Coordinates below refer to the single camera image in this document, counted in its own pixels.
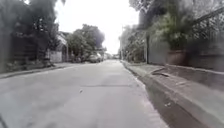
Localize parked vehicle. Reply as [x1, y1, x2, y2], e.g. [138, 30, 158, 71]
[87, 53, 102, 64]

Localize dark roadside gutter strip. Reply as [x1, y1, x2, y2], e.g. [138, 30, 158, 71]
[121, 62, 209, 128]

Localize raised concrete pavement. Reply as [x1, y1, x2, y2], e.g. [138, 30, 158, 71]
[121, 60, 224, 128]

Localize large dark tree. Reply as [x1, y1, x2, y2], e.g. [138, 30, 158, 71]
[0, 0, 67, 68]

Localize green bushes beside wall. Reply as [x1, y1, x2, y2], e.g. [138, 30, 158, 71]
[120, 25, 148, 64]

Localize pole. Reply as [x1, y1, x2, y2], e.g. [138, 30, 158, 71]
[119, 25, 124, 61]

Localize green leafy tree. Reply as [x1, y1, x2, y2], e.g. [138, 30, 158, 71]
[65, 23, 106, 63]

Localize grey concrete road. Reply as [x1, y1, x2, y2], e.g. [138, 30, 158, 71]
[0, 59, 170, 128]

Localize concrete kerb strip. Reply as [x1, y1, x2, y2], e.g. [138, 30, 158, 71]
[0, 61, 79, 80]

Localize large potted plant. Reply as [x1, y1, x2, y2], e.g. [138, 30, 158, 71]
[151, 9, 196, 66]

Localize dark fence with gate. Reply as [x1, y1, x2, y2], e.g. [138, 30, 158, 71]
[0, 33, 51, 72]

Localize house with sloped roof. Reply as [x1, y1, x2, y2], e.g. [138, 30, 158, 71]
[48, 31, 71, 64]

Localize grey wall with metal fence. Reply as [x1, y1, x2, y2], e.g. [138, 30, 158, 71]
[145, 6, 224, 72]

